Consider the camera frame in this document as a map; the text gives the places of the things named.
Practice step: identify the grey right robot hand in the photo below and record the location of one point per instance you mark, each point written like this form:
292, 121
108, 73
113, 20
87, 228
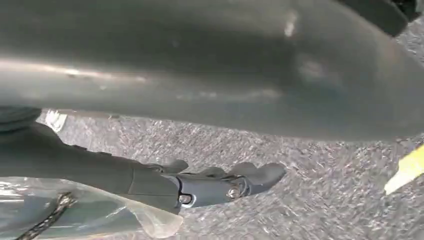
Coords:
82, 169

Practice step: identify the yellow floor tape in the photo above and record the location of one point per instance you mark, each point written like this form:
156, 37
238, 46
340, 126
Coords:
407, 169

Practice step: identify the clear plastic cover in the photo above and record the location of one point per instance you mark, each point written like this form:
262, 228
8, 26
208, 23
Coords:
99, 215

